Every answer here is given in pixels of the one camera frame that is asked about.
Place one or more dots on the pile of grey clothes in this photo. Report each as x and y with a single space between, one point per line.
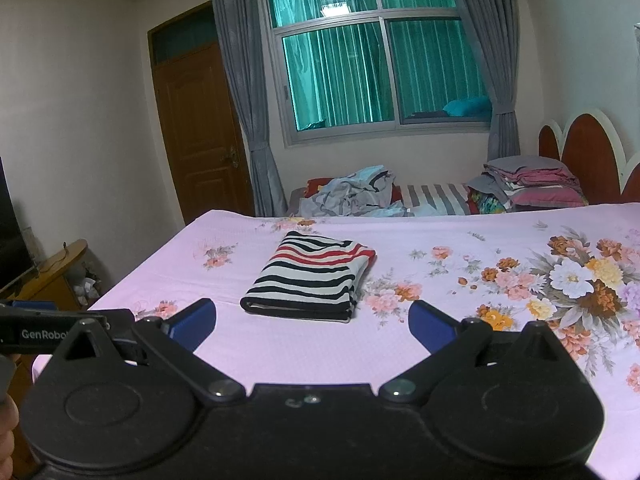
350 192

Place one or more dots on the red pillow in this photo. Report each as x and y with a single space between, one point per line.
316 187

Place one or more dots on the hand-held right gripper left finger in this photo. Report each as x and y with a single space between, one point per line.
192 322

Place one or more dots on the brown wooden door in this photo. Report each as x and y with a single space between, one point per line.
200 135

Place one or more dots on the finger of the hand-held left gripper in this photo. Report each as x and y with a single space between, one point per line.
120 322

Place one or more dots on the black television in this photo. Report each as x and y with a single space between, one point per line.
12 230

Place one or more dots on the red scalloped headboard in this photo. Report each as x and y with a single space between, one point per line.
595 160

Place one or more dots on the grey striped cloth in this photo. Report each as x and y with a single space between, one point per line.
440 197

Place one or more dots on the window with teal curtain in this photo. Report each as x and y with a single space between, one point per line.
350 60

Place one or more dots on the stack of folded bedding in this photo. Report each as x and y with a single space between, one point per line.
530 185

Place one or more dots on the grey curtain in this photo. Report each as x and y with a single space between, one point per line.
245 85
492 50

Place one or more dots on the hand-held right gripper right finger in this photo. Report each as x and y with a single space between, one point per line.
430 325

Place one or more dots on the wooden cabinet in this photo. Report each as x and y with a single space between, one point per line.
50 280

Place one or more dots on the striped knit sweater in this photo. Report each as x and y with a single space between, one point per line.
310 280

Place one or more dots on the person's left hand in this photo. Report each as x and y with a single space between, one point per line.
7 430

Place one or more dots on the pink floral bed sheet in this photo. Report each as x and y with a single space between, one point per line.
300 350

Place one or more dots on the teal pillow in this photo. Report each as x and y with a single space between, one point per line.
467 106

